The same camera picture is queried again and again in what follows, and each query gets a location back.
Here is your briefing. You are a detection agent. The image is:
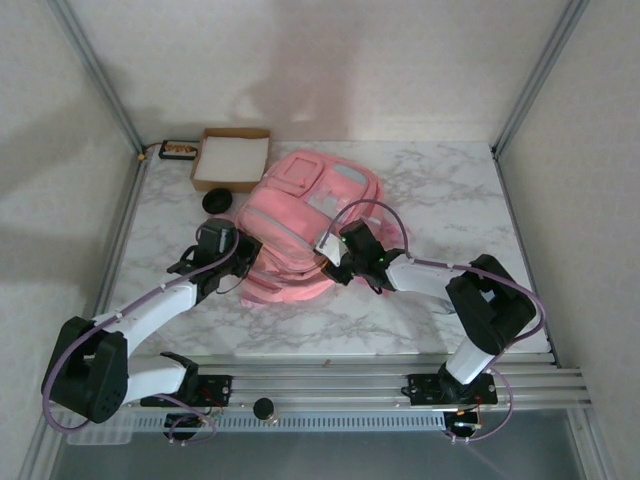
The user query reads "aluminium frame lower strut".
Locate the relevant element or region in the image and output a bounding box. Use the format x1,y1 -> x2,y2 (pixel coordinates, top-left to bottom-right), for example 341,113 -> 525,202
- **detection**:
567,409 -> 617,480
19,424 -> 66,480

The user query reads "white paper sheet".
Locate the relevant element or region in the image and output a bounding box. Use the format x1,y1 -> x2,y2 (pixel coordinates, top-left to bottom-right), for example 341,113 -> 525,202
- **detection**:
195,137 -> 269,182

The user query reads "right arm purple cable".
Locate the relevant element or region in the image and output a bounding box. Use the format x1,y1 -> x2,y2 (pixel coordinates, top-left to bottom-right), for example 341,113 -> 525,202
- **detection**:
324,199 -> 546,445

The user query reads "grey slotted cable duct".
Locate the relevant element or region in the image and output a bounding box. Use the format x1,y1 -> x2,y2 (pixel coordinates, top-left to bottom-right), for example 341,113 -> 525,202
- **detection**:
114,412 -> 446,434

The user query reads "pink backpack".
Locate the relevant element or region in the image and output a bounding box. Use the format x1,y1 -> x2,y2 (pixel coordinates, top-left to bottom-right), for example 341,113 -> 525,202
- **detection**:
234,151 -> 414,307

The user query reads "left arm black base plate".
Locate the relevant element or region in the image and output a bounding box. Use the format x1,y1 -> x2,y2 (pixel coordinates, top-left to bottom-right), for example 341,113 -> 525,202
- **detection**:
139,374 -> 234,407

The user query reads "brown cardboard tray box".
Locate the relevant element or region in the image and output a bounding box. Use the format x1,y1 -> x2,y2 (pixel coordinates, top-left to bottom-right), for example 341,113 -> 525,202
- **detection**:
189,127 -> 272,194

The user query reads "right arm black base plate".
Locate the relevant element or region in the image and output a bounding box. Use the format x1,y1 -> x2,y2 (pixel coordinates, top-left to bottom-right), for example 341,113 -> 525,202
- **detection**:
399,372 -> 500,407

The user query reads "black round knob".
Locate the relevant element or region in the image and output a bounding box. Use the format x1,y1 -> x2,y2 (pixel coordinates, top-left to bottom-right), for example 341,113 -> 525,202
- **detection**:
252,398 -> 279,425

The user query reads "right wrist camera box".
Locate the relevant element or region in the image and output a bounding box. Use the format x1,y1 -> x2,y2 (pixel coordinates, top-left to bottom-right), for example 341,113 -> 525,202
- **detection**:
313,230 -> 347,267

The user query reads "black round plastic lid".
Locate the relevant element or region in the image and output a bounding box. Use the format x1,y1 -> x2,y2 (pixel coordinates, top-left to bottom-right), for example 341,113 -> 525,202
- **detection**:
202,187 -> 234,215

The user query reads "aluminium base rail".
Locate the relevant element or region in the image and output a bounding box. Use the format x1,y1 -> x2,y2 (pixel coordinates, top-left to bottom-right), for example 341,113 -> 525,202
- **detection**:
47,352 -> 594,414

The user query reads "black controller board green light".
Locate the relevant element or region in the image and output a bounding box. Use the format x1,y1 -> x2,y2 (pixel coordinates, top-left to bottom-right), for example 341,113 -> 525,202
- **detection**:
164,412 -> 216,446
444,407 -> 484,435

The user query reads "aluminium frame post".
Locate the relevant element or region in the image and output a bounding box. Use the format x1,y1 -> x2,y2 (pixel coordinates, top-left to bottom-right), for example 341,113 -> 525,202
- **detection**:
492,0 -> 591,159
47,0 -> 149,157

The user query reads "black board with orange plugs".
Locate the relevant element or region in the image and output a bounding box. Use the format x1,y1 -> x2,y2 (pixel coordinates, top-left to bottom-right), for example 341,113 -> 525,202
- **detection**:
158,141 -> 199,161

